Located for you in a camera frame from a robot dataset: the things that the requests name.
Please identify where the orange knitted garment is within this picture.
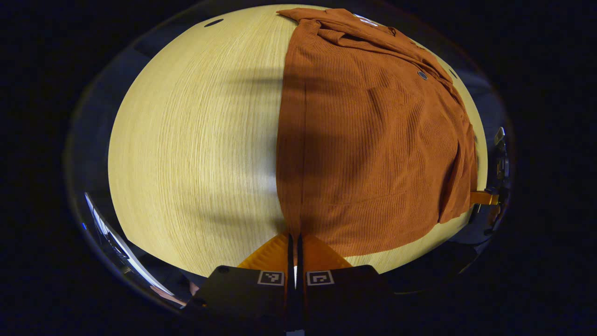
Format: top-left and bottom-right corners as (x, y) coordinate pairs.
(275, 7), (479, 258)

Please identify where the white printed board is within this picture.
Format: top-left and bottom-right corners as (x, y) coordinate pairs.
(84, 191), (161, 295)

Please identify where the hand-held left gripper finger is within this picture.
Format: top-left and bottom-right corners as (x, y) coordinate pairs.
(186, 232), (296, 334)
(297, 232), (397, 334)

